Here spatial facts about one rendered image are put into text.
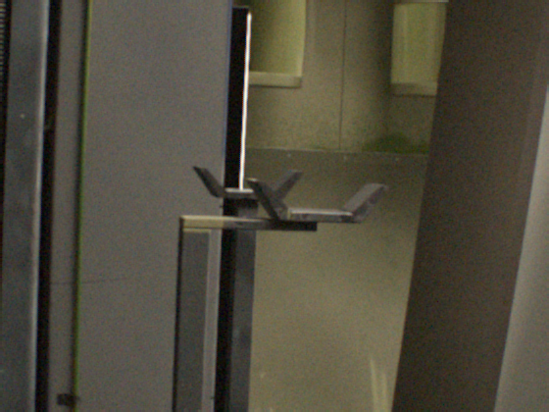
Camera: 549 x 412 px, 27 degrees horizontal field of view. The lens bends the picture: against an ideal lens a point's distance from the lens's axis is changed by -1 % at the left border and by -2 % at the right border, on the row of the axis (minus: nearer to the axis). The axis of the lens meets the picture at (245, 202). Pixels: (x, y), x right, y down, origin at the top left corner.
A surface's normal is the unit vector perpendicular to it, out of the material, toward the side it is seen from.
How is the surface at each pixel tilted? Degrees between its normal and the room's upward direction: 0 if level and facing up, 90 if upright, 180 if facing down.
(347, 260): 57
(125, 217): 90
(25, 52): 90
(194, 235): 90
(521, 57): 90
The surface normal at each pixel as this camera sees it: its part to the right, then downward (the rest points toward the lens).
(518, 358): 0.22, 0.27
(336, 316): 0.19, -0.48
